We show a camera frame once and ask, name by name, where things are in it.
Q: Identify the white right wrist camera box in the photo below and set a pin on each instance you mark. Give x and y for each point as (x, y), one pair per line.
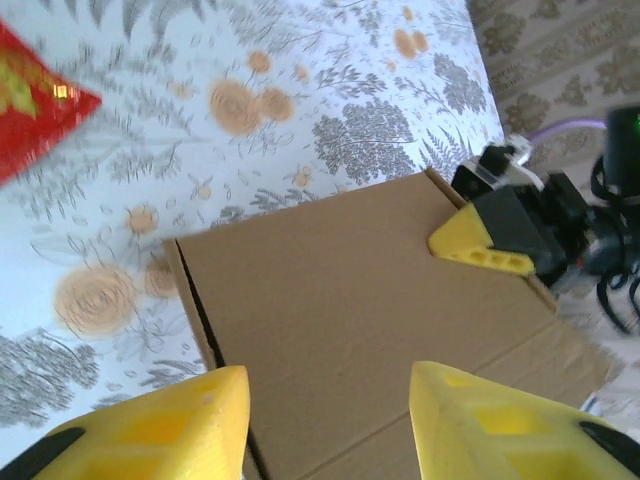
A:
(515, 167)

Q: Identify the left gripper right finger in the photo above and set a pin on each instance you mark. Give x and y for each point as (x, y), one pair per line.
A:
(500, 430)

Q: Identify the red snack packet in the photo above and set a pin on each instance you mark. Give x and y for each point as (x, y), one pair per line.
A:
(30, 115)

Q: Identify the brown cardboard box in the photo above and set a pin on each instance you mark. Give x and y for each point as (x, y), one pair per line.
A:
(340, 300)

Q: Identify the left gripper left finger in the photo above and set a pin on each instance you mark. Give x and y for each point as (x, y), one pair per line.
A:
(165, 430)

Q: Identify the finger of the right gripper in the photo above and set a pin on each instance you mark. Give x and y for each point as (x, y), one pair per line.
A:
(500, 235)
(467, 184)

